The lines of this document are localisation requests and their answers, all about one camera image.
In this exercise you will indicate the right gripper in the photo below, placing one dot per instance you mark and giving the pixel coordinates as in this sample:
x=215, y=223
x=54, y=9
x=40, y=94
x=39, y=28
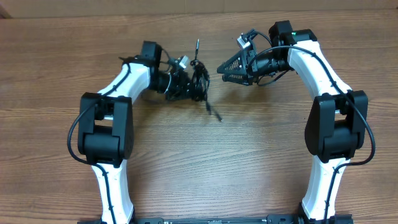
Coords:
x=247, y=68

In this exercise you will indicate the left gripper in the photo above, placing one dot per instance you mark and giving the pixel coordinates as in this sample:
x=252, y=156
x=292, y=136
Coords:
x=181, y=91

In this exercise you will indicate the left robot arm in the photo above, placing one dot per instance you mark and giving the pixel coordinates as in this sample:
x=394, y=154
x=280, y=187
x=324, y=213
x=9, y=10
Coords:
x=105, y=124

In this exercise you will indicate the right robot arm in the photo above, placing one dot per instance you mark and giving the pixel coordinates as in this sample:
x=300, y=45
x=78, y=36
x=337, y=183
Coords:
x=337, y=121

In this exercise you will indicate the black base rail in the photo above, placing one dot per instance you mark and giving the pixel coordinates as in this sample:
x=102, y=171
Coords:
x=214, y=221

